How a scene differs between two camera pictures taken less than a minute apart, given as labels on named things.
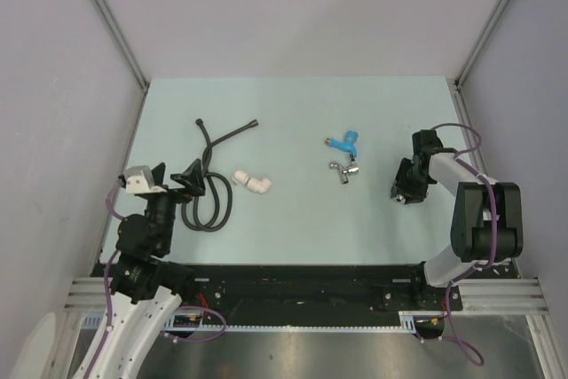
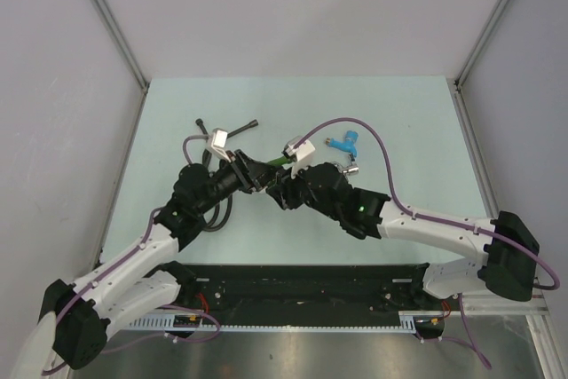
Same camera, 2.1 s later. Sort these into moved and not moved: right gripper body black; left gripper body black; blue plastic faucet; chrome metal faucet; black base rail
Moved: left gripper body black; right gripper body black
Not moved: blue plastic faucet; black base rail; chrome metal faucet
